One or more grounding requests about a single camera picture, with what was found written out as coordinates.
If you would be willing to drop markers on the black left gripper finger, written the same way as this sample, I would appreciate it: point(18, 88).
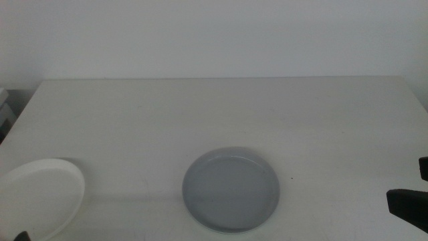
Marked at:
point(22, 237)

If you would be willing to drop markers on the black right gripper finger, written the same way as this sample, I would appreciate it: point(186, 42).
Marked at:
point(424, 168)
point(409, 204)

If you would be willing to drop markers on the white shallow bowl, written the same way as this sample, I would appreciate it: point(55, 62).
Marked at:
point(40, 197)

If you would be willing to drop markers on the grey shallow bowl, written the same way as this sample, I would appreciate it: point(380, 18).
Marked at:
point(230, 194)

